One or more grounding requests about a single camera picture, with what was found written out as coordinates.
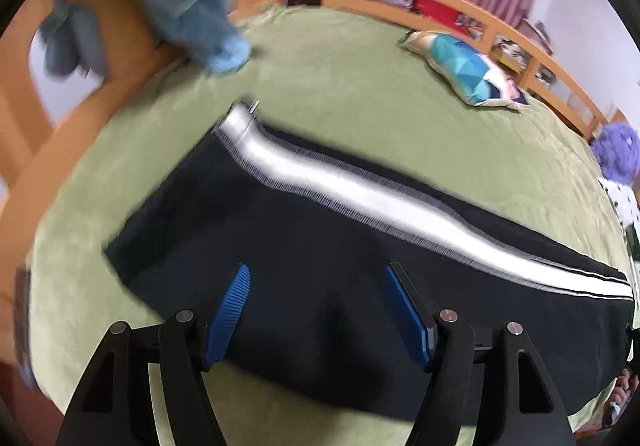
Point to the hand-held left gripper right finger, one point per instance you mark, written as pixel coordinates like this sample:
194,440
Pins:
406,311

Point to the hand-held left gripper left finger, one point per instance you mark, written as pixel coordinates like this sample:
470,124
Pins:
231,306

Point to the black pants with white stripe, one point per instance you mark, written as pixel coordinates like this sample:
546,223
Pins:
320,276

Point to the green bed blanket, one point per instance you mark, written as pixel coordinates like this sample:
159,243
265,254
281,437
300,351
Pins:
350,75

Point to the white polka dot cloth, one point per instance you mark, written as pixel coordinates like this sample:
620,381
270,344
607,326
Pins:
622,201

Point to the blue patterned pillow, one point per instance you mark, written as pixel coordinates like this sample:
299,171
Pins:
465,70

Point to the purple plush toy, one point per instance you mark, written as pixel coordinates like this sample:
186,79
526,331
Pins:
616,150

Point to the grey plush toy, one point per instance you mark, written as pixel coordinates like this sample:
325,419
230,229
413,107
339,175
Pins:
67,43

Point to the wooden bed frame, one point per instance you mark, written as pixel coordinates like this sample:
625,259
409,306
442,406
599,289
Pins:
450,0

